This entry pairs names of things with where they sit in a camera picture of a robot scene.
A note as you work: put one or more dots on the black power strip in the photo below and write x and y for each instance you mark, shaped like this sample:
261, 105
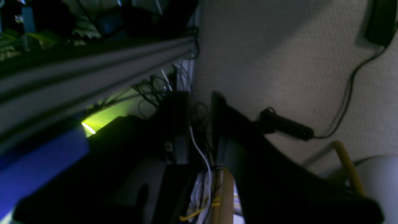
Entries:
270, 122

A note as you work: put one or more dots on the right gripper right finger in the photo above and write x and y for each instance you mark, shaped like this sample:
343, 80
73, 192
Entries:
275, 190

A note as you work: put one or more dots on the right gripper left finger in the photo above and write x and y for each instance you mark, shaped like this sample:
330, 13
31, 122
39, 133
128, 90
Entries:
137, 171

